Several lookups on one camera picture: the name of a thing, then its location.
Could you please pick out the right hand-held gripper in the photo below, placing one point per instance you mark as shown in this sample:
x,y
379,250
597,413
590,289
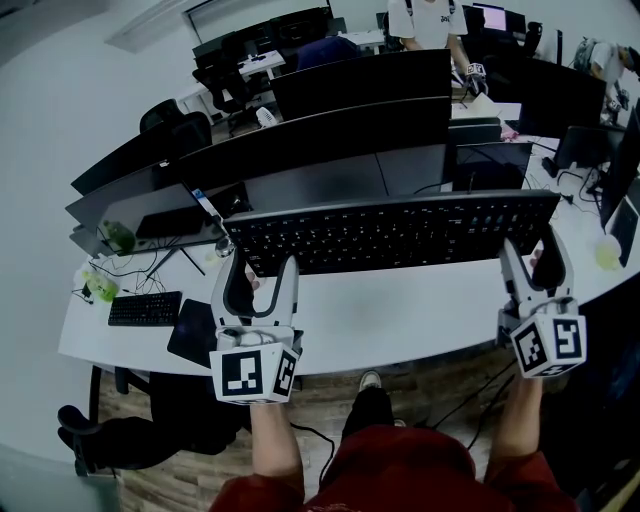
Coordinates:
x,y
547,340

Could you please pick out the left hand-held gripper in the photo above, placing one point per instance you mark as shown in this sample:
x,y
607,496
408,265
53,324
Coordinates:
x,y
240,372

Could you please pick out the large black keyboard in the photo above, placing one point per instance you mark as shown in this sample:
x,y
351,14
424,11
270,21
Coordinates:
x,y
390,232

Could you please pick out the person's left forearm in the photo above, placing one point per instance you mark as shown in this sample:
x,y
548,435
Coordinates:
x,y
275,445

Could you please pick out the person's right forearm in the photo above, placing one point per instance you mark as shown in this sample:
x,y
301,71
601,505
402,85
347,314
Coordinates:
x,y
517,420

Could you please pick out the small black keyboard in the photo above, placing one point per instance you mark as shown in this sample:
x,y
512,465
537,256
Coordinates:
x,y
145,308

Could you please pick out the pale green cup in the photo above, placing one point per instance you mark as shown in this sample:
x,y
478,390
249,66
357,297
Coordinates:
x,y
608,252

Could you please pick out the black mouse pad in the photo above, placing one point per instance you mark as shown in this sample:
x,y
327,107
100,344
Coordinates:
x,y
192,332

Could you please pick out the open laptop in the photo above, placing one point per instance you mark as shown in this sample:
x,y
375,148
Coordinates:
x,y
625,230

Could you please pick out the small dark monitor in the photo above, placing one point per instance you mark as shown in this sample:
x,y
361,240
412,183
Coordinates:
x,y
492,165

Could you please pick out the tilted glossy monitor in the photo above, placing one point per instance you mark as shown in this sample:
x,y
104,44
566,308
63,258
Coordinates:
x,y
150,217

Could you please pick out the person's light shoe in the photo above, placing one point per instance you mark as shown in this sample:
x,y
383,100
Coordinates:
x,y
370,380

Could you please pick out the green drink bottle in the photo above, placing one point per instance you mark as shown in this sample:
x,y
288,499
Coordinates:
x,y
100,287

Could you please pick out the black office chair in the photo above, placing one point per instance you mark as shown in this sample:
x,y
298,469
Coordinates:
x,y
175,127
165,425

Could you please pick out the wide curved black monitor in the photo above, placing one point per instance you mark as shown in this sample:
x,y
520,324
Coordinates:
x,y
320,145

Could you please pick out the person's black trouser leg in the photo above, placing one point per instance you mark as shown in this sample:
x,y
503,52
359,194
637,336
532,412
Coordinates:
x,y
367,412

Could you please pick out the small white desk fan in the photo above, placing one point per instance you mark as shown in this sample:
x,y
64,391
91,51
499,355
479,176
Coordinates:
x,y
266,116

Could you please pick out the person's red shirt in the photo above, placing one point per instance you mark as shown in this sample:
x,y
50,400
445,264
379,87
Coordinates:
x,y
400,475

